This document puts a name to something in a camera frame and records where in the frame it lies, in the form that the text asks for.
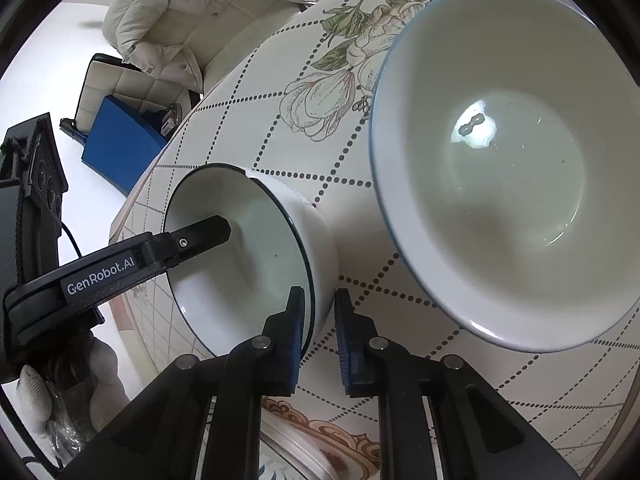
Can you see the small dark metal object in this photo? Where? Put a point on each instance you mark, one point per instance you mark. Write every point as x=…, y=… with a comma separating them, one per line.
x=172, y=116

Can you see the diamond pattern floral tablecloth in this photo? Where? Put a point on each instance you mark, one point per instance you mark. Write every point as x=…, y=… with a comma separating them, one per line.
x=300, y=170

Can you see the dark rimmed white bowl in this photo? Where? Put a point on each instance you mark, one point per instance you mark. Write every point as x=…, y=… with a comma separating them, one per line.
x=240, y=280

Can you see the blue folded mat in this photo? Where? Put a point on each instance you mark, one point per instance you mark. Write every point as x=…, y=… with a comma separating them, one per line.
x=120, y=150

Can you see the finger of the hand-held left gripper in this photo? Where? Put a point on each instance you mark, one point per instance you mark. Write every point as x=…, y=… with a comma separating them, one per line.
x=200, y=237

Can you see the blue striped plate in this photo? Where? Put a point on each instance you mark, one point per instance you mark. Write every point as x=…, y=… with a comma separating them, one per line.
x=300, y=460

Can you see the person's left hand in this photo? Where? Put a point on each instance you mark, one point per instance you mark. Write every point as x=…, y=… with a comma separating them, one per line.
x=35, y=400

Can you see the beige padded folding chair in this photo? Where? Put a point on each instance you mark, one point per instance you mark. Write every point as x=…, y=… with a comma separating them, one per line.
x=125, y=85

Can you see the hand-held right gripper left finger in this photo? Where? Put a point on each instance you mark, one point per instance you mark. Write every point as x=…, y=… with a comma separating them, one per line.
x=295, y=340

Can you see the large blue rimmed bowl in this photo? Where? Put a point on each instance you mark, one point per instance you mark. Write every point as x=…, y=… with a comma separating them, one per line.
x=500, y=185

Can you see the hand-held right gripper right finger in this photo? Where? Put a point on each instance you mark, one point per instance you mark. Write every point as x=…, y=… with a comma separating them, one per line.
x=342, y=345

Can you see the white down jacket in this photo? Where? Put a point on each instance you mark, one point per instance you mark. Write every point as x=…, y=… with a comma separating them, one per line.
x=165, y=25

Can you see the cream chair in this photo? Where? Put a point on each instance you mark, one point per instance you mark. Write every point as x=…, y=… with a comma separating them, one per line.
x=240, y=40

